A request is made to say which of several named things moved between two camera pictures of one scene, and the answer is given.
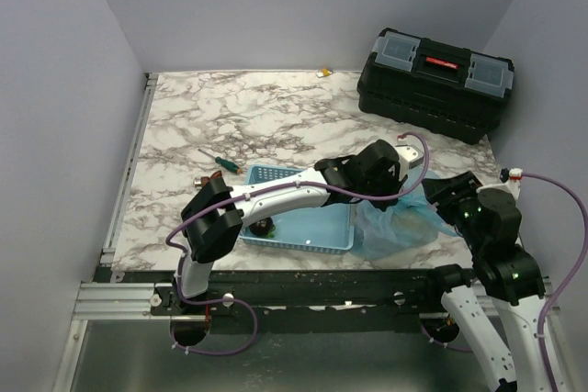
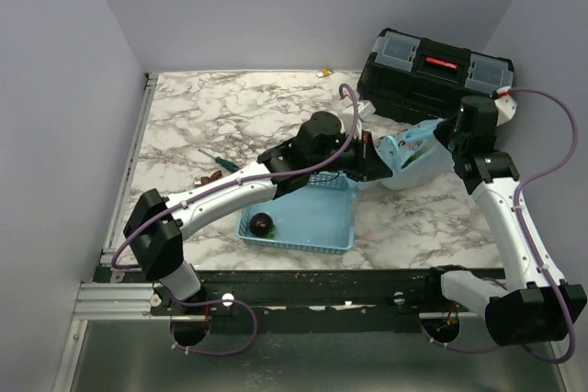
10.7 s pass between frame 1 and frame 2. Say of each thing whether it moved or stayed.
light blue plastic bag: moved
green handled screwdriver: stayed
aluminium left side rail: stayed
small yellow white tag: stayed
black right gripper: moved
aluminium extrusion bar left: stayed
